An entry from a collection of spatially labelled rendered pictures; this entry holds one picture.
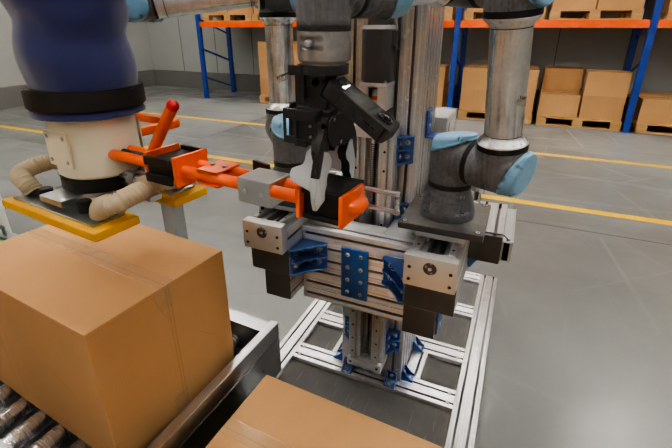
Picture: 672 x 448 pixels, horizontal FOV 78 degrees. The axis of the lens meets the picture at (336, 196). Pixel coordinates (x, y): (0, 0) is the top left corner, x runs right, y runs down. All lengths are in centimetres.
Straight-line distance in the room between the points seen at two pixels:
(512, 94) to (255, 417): 104
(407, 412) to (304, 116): 135
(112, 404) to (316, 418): 51
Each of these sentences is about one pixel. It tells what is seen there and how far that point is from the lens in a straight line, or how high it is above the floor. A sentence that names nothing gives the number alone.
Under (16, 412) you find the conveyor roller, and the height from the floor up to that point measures 54.
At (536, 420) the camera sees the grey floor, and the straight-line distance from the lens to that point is 215.
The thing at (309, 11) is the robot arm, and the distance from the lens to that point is 59.
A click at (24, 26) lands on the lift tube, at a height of 153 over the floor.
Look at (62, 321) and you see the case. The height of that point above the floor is 95.
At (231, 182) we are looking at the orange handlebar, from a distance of 74.
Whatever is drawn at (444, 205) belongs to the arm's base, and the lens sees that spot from 115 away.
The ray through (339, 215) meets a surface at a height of 127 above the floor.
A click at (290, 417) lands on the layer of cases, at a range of 129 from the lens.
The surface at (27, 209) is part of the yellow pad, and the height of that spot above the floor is 117.
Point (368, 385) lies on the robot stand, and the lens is 182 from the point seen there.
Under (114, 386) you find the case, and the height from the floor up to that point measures 78.
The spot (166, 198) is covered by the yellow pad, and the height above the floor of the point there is 117.
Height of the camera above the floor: 153
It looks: 22 degrees down
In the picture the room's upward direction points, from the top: straight up
